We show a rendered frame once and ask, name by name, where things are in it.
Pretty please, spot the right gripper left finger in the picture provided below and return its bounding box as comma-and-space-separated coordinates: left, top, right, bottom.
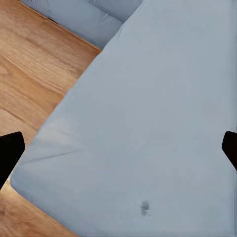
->
0, 131, 25, 189

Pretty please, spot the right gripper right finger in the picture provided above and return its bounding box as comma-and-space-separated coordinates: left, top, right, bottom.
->
221, 131, 237, 171

